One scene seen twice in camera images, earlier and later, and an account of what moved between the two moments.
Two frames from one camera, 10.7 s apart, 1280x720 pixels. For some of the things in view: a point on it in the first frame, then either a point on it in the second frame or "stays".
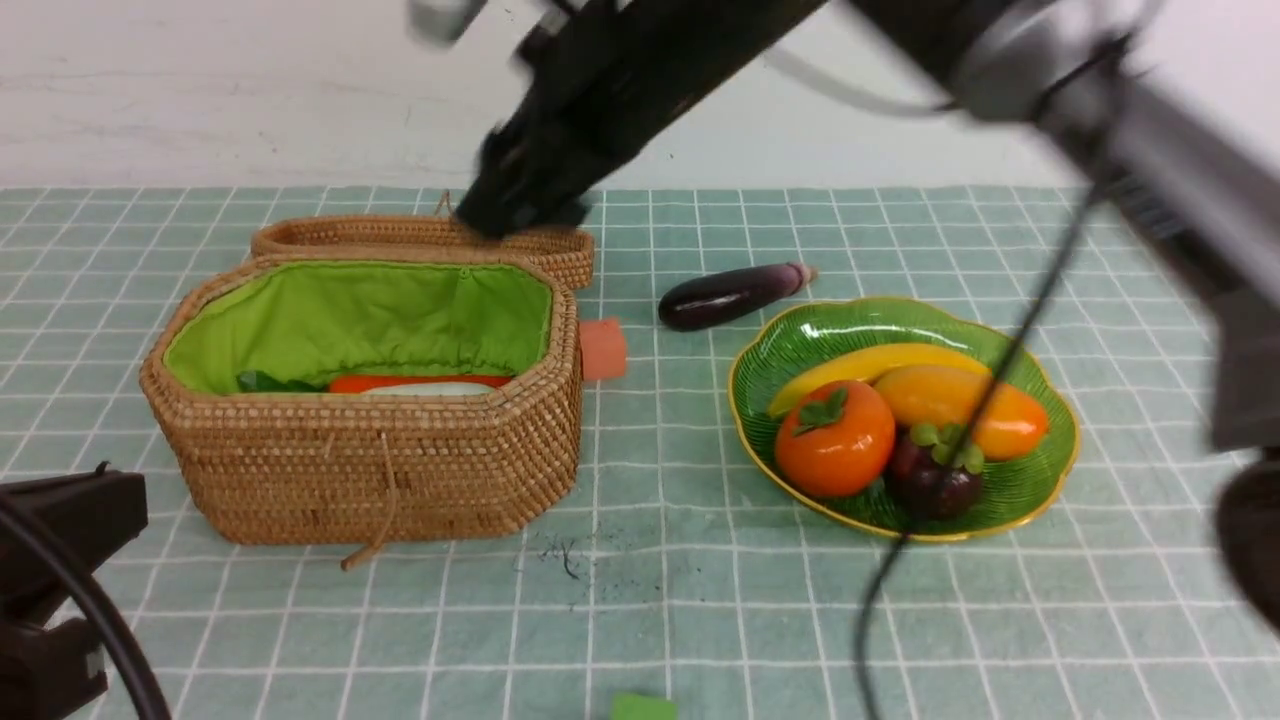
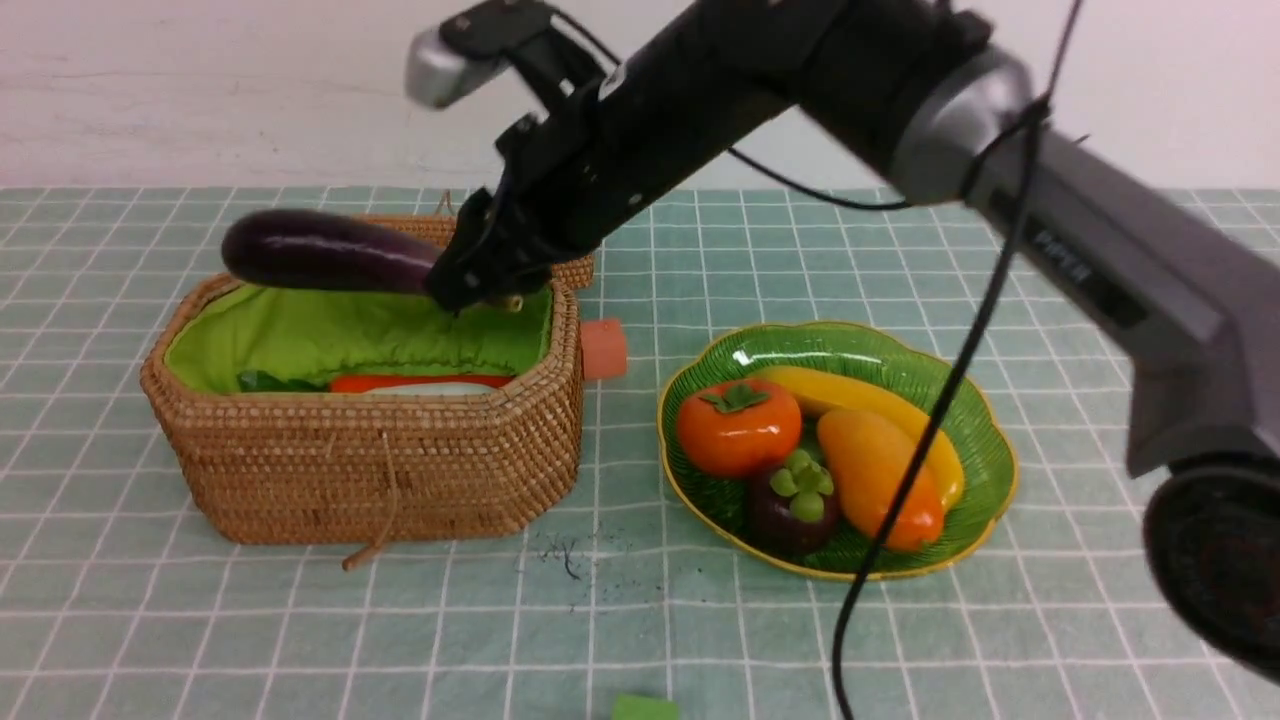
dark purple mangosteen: x=931 y=481 → x=794 y=509
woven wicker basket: x=367 y=399 stays
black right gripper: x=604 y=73 → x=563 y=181
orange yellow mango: x=1013 y=426 → x=870 y=460
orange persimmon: x=835 y=438 → x=738 y=427
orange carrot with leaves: x=267 y=381 stays
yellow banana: x=868 y=363 → x=822 y=391
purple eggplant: x=711 y=297 → x=331 y=246
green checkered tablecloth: x=675 y=585 stays
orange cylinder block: x=603 y=348 stays
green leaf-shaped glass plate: x=785 y=351 → x=981 y=422
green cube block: x=634 y=706 stays
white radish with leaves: x=433 y=389 stays
